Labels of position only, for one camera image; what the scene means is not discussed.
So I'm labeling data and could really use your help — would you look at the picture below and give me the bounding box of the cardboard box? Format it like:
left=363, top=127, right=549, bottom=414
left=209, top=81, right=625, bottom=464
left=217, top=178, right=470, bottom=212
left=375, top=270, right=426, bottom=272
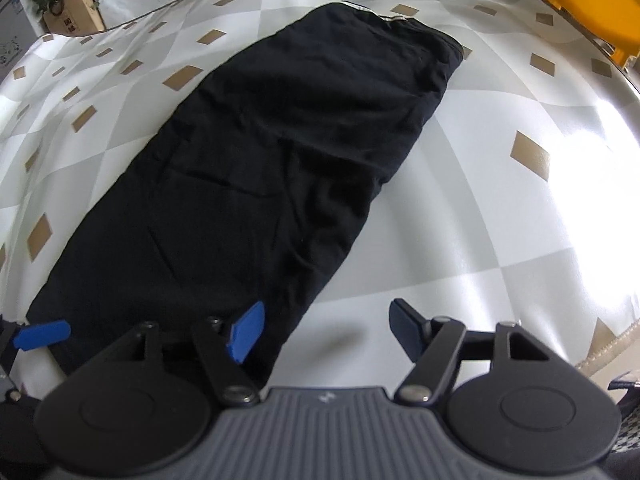
left=42, top=0, right=107, bottom=37

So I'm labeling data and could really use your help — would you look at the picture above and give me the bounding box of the white fridge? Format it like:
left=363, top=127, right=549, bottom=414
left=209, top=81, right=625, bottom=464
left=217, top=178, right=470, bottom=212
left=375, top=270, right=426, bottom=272
left=0, top=0, right=43, bottom=78

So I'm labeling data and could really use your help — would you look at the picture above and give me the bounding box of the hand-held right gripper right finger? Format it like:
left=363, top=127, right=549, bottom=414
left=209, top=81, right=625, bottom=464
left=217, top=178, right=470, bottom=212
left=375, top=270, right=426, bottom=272
left=390, top=298, right=551, bottom=405

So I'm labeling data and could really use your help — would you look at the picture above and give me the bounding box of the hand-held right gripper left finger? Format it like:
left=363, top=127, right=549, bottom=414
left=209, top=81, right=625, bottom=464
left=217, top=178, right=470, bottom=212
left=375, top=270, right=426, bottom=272
left=119, top=301, right=266, bottom=406

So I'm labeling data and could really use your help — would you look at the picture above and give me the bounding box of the yellow plastic chair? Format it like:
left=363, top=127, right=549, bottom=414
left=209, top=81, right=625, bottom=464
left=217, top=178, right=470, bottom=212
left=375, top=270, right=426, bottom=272
left=542, top=0, right=640, bottom=68

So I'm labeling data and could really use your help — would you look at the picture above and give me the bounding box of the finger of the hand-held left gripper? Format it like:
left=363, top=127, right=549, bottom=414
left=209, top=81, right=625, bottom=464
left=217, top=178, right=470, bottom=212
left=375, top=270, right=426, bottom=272
left=0, top=316, right=71, bottom=403

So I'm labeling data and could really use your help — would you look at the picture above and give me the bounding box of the checkered tablecloth with tan diamonds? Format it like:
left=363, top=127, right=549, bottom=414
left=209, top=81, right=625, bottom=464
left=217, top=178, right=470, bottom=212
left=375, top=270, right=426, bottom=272
left=0, top=0, right=640, bottom=401

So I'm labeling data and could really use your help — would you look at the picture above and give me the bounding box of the black t-shirt with red print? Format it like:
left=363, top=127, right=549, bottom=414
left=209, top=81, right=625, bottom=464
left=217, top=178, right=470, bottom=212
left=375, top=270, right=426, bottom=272
left=25, top=2, right=463, bottom=381

